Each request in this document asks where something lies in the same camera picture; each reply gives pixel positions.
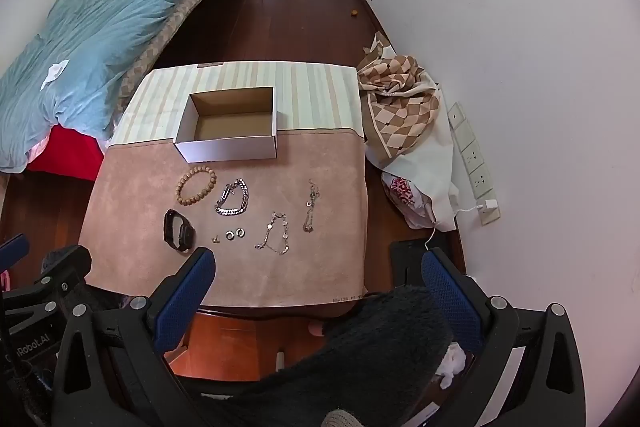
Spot thin disc charm bracelet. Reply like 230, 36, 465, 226
254, 212, 292, 256

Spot white wall switch panel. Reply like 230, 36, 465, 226
446, 102, 470, 130
452, 123, 478, 148

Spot patterned bed mattress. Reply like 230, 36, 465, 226
107, 0, 251, 118

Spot striped table cloth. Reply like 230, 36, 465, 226
109, 61, 366, 148

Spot red printed plastic bag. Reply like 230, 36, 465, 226
381, 172, 438, 230

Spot crumpled white tissue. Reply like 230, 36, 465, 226
432, 342, 468, 390

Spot dark fluffy cushion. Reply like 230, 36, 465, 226
197, 284, 453, 427

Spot wooden bead bracelet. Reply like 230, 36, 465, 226
175, 165, 218, 206

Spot white cardboard box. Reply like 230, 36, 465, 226
173, 86, 278, 162

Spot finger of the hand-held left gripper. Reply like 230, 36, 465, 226
41, 245, 93, 293
0, 234, 30, 273

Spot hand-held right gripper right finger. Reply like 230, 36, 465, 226
421, 248, 586, 427

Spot white wall socket panel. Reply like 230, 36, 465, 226
478, 202, 502, 226
459, 142, 487, 175
467, 163, 496, 200

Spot pink suede table mat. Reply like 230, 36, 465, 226
79, 127, 371, 309

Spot silver chain bracelet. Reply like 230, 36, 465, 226
215, 178, 249, 216

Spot red bed sheet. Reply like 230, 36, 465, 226
25, 124, 106, 182

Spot light blue duvet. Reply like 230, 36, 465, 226
0, 0, 246, 172

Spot white charger cable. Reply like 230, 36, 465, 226
425, 206, 483, 253

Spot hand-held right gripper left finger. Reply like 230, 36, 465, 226
52, 247, 217, 427

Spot thin silver chain necklace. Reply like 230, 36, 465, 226
301, 179, 321, 234

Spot black flat floor stand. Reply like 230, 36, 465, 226
390, 239, 466, 293

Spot white paper scrap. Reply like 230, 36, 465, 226
42, 59, 71, 86

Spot black smart band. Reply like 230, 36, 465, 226
163, 209, 197, 254

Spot brown checkered blanket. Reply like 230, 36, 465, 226
356, 32, 441, 168

